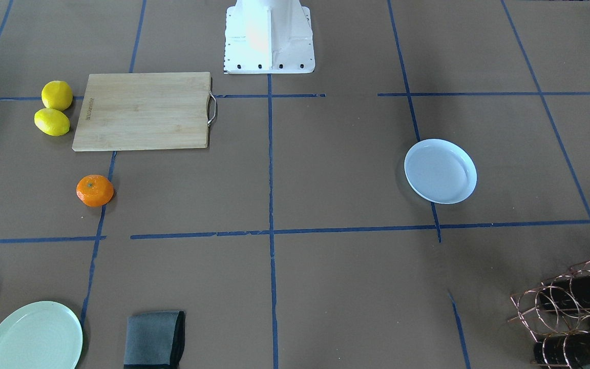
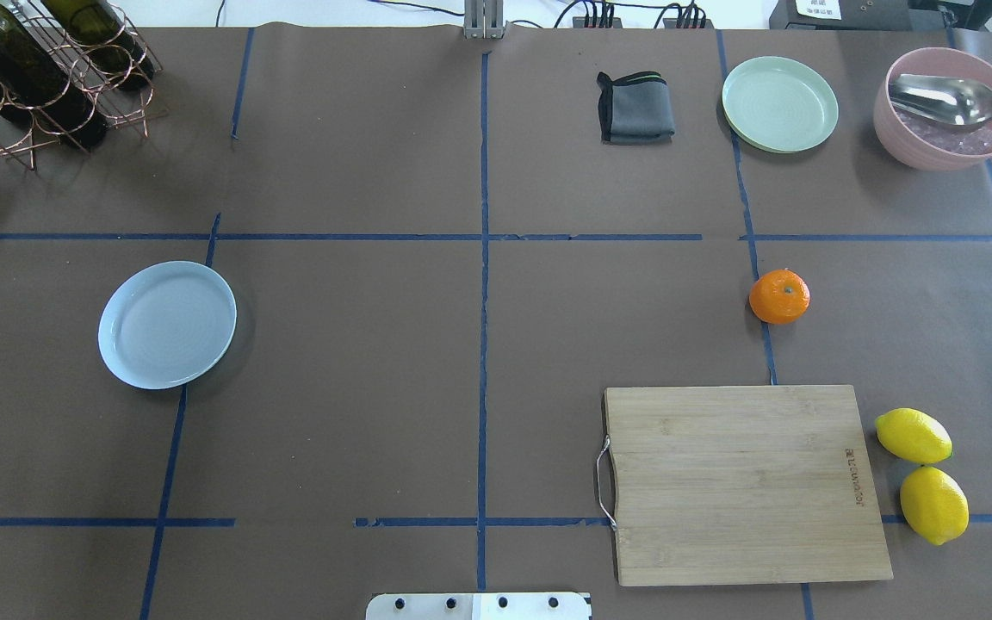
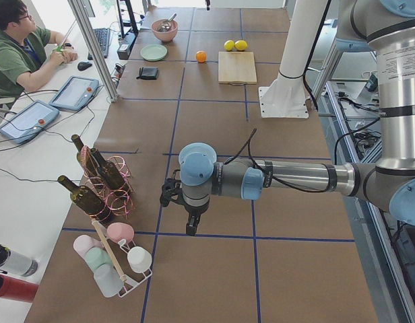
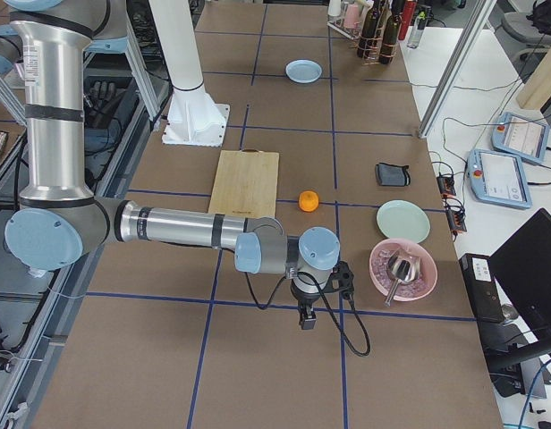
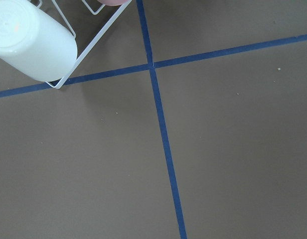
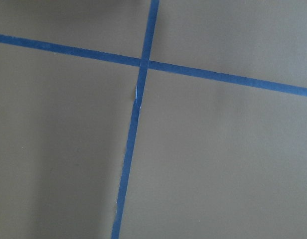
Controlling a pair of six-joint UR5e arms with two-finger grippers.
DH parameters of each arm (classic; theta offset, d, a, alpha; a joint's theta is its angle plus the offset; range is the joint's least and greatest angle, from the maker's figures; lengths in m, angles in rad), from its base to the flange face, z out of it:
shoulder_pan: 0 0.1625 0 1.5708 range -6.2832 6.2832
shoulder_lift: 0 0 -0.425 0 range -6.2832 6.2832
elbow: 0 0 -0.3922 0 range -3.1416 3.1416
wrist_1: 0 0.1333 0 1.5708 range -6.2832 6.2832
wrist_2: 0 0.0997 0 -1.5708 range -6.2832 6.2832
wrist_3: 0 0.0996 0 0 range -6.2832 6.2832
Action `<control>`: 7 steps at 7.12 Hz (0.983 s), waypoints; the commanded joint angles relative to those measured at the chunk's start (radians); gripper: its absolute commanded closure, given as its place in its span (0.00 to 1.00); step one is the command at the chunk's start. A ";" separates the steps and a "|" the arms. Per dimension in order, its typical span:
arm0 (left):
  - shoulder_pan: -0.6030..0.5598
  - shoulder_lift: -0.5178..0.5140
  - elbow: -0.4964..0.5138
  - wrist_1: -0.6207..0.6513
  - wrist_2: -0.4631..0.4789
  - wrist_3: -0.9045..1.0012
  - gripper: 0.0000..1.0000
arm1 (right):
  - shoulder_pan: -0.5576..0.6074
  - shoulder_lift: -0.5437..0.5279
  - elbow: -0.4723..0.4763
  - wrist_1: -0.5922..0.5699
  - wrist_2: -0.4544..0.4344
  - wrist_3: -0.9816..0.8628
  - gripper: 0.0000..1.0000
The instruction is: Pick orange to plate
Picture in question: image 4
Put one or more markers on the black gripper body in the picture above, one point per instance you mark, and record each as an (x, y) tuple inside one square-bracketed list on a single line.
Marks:
[(305, 297)]

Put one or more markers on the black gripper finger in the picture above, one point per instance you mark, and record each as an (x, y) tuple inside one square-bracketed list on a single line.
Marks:
[(304, 321), (311, 321)]

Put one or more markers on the light blue plate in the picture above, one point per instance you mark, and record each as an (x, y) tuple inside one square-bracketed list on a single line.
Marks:
[(303, 71)]

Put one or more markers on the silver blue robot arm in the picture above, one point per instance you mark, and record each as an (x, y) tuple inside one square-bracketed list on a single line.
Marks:
[(61, 219)]

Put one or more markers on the light green plate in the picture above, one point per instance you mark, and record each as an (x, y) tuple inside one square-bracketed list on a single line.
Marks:
[(403, 220)]

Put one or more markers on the orange mandarin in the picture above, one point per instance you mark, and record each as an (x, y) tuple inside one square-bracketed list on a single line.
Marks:
[(308, 201)]

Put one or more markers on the pink bowl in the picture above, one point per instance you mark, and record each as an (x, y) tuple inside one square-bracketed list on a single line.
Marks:
[(428, 267)]

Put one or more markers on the bamboo cutting board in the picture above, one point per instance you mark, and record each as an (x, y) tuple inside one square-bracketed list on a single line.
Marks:
[(245, 184)]

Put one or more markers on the folded grey cloth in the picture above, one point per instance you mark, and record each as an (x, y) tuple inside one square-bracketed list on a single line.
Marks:
[(392, 175)]

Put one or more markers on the orange black usb hub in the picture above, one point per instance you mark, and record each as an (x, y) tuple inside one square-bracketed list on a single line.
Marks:
[(456, 219), (446, 187)]

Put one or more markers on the black desktop box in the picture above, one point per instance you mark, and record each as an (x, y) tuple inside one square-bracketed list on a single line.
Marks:
[(481, 288)]

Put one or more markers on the black computer monitor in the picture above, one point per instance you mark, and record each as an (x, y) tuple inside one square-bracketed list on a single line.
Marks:
[(522, 267)]

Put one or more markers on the blue teach pendant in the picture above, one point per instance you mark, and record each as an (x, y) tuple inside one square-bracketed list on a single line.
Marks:
[(521, 136), (498, 178)]

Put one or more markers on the dark wine bottle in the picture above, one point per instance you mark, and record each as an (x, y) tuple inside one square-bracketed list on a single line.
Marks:
[(369, 28), (390, 34)]

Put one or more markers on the pink cup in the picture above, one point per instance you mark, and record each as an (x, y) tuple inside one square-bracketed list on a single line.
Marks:
[(352, 16)]

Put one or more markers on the grey water bottle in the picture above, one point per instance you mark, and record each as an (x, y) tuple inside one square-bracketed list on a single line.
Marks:
[(417, 30)]

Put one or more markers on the red thermos bottle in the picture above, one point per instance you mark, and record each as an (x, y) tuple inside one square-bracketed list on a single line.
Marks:
[(406, 18)]

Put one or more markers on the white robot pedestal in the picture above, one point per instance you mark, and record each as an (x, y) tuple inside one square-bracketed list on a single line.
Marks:
[(193, 118)]

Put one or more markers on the copper wire bottle rack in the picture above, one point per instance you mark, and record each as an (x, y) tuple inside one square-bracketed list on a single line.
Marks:
[(378, 37)]

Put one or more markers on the white wire cup rack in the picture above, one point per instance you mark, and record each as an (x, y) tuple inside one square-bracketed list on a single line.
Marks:
[(335, 15)]

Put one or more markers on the aluminium frame post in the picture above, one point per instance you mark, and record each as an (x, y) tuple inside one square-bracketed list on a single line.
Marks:
[(464, 46)]

